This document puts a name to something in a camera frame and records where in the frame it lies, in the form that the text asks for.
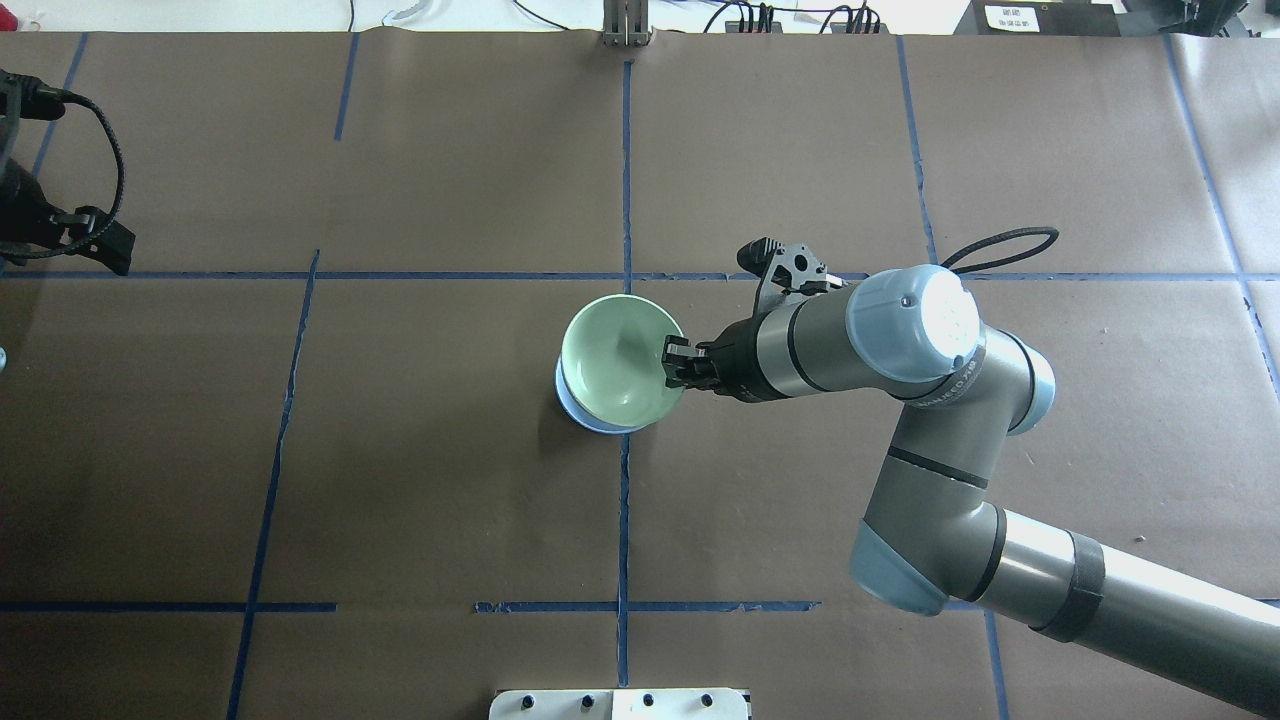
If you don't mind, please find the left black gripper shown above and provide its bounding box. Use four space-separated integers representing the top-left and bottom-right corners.
1 158 136 277

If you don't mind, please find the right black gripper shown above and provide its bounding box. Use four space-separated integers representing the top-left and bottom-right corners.
662 322 765 404

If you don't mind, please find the green bowl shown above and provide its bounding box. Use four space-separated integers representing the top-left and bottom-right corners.
558 293 684 425

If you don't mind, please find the blue bowl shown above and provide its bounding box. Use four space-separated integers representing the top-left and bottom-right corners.
554 357 654 436

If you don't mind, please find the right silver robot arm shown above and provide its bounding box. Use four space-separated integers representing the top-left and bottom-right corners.
659 264 1279 719

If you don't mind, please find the orange black connector block far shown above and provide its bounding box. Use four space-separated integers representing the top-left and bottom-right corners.
712 1 783 35

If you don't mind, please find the black power adapter box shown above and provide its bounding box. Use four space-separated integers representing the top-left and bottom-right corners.
952 1 1121 37

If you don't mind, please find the black left camera cable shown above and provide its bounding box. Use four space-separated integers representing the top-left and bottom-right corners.
0 86 127 261

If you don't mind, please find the black camera cable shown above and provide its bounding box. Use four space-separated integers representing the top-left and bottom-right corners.
0 86 127 261
940 228 1061 275

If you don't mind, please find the aluminium frame post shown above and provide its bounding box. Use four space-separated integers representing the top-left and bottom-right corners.
602 0 653 47

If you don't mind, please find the white pedestal column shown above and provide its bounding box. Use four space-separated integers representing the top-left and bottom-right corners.
488 687 753 719

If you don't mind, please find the black right camera cable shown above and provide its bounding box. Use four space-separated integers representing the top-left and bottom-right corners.
940 228 1061 275

